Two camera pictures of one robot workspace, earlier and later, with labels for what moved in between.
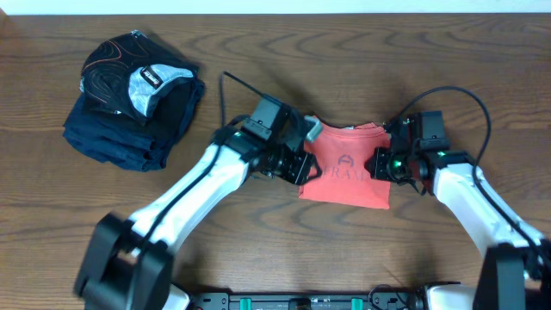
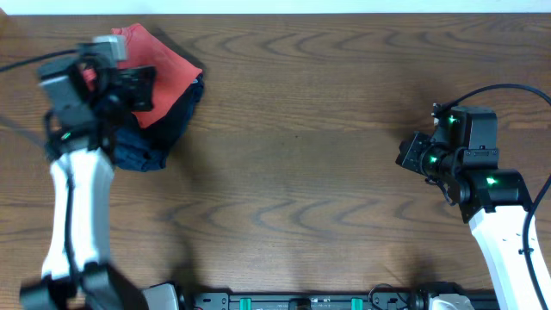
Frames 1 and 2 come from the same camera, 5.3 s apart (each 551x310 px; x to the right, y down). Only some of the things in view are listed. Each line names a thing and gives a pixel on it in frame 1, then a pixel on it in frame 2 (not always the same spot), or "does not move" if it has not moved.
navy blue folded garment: (145, 144) does not move
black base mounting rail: (308, 300) does not move
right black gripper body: (394, 166) to (431, 159)
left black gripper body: (282, 164) to (131, 99)
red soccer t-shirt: (341, 153) to (173, 73)
